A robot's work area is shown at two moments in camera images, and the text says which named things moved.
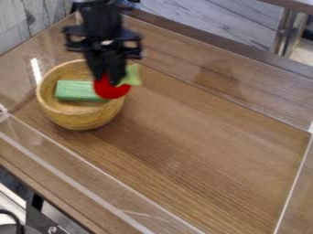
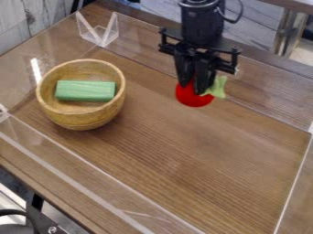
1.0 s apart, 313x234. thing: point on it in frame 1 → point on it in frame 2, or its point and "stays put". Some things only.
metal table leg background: (292, 24) stays put
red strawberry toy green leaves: (109, 90) → (189, 96)
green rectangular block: (78, 91) stays put
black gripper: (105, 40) → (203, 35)
